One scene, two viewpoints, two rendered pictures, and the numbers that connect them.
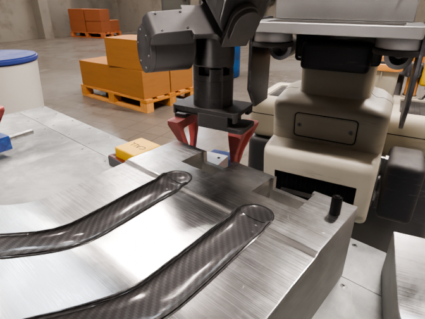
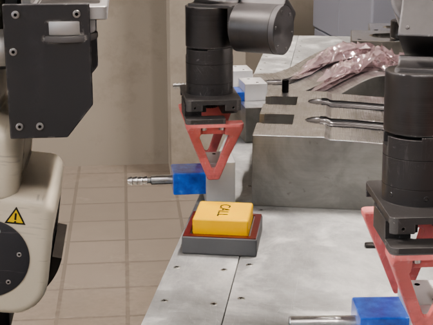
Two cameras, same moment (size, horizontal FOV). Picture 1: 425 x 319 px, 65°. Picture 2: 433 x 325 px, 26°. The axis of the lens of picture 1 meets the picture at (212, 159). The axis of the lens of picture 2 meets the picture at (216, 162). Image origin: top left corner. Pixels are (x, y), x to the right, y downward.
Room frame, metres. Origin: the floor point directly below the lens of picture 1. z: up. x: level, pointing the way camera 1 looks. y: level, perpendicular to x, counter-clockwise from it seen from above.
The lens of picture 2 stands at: (1.09, 0.93, 1.18)
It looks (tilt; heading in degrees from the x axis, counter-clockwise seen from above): 16 degrees down; 236
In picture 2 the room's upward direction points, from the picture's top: straight up
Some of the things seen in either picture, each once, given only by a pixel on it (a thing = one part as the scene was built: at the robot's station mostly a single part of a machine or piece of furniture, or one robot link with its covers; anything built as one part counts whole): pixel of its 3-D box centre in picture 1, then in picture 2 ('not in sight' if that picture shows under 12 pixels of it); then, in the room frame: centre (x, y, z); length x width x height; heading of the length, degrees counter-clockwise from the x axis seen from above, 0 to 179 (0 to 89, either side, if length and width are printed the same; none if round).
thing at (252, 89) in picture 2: not in sight; (223, 98); (0.27, -0.26, 0.85); 0.13 x 0.05 x 0.05; 156
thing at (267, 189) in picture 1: (283, 206); (280, 113); (0.30, -0.08, 0.87); 0.05 x 0.05 x 0.04; 49
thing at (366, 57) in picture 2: not in sight; (375, 60); (0.00, -0.20, 0.90); 0.26 x 0.18 x 0.08; 156
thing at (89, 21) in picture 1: (95, 22); not in sight; (11.17, 3.68, 0.40); 1.35 x 0.96 x 0.80; 61
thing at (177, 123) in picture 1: (198, 133); (212, 138); (0.48, 0.02, 0.88); 0.07 x 0.07 x 0.09; 62
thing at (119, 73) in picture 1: (135, 66); not in sight; (3.96, 0.90, 0.36); 1.32 x 0.97 x 0.71; 62
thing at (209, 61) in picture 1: (209, 46); (213, 26); (0.47, 0.00, 1.02); 0.07 x 0.06 x 0.07; 117
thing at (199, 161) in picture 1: (209, 174); (275, 133); (0.37, 0.00, 0.87); 0.05 x 0.05 x 0.04; 49
